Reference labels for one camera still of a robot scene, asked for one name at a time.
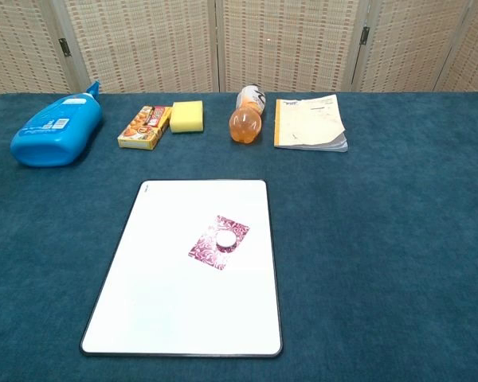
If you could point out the white round magnet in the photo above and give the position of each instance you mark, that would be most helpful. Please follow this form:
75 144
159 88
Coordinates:
225 239

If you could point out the pink patterned card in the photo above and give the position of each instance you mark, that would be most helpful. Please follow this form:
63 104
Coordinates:
205 252

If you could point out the worn notebook with orange spine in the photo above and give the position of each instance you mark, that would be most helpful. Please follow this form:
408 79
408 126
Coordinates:
308 123

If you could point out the orange drink bottle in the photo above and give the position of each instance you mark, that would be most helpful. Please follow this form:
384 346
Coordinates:
245 125

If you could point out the yellow sponge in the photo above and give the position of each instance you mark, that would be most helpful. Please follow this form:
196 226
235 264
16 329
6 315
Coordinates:
187 117

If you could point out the yellow curry box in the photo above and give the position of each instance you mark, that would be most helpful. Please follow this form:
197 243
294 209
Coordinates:
143 129

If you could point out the white board with black rim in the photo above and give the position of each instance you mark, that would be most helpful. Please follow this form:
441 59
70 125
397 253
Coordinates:
163 302

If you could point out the teal tablecloth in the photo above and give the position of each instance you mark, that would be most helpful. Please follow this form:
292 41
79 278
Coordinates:
382 199

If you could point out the woven folding screen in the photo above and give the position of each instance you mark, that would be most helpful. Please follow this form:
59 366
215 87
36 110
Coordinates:
143 44

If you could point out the blue detergent pump bottle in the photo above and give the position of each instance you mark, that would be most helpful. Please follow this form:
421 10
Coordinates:
52 133

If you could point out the black screen hinge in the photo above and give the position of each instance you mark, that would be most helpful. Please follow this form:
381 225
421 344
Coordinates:
65 47
364 36

